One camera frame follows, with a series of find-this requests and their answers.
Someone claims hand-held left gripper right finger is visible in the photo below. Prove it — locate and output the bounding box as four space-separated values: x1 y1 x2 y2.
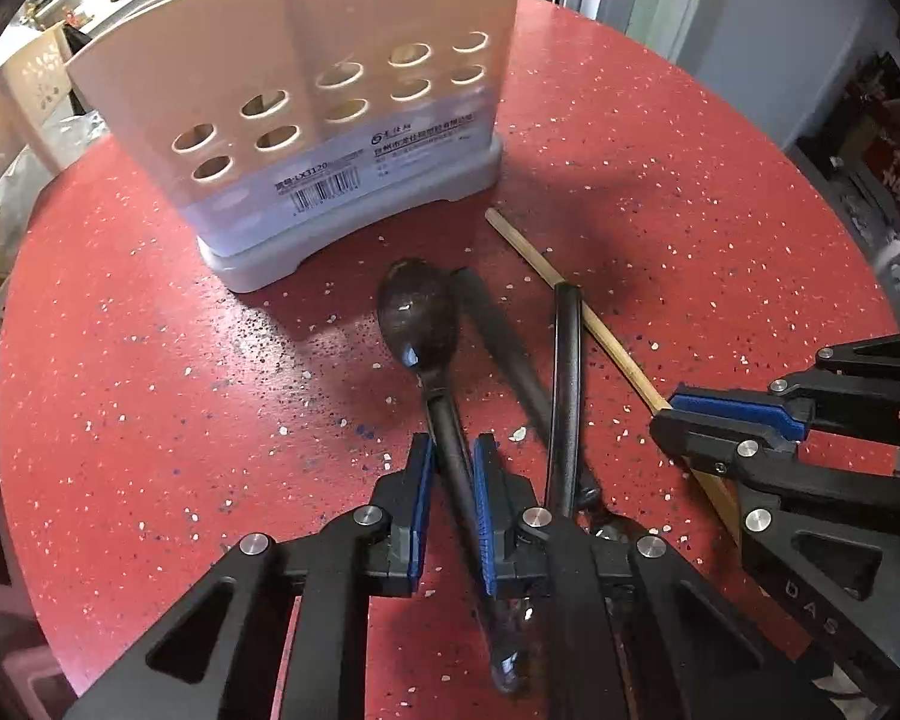
471 431 822 720

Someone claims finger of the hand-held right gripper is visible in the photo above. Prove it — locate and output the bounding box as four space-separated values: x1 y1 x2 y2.
673 331 900 443
651 411 900 616

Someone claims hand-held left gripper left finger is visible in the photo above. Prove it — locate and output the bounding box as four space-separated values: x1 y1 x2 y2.
64 431 436 720

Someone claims beige plastic utensil holder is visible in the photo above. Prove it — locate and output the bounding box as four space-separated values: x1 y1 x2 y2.
66 0 509 293

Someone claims wooden chopstick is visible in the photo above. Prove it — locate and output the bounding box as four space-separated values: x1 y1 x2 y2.
484 207 747 548

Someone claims dark box with red print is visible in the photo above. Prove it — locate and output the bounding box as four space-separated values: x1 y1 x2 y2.
795 52 900 301

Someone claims beige flower-pattern storage cart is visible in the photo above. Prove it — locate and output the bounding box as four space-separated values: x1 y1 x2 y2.
0 19 102 233

